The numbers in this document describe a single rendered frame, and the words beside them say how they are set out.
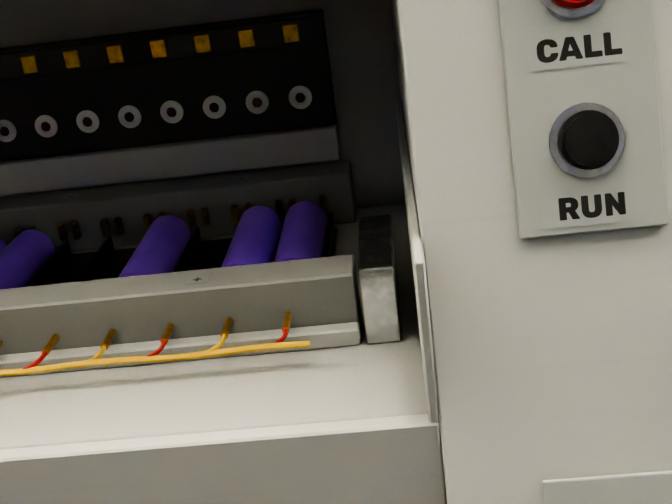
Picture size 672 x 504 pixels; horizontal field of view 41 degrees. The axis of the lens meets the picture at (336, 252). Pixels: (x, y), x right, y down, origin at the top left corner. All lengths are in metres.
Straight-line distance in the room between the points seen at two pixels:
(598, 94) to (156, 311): 0.16
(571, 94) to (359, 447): 0.12
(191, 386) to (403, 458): 0.08
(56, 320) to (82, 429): 0.05
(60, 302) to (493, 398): 0.15
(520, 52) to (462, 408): 0.10
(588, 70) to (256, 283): 0.13
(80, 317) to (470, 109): 0.15
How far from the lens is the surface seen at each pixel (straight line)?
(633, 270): 0.26
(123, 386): 0.31
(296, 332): 0.30
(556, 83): 0.25
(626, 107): 0.26
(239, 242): 0.35
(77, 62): 0.44
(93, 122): 0.45
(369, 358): 0.30
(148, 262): 0.35
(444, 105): 0.25
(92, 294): 0.32
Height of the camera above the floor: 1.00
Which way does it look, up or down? 4 degrees down
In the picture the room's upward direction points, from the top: 6 degrees counter-clockwise
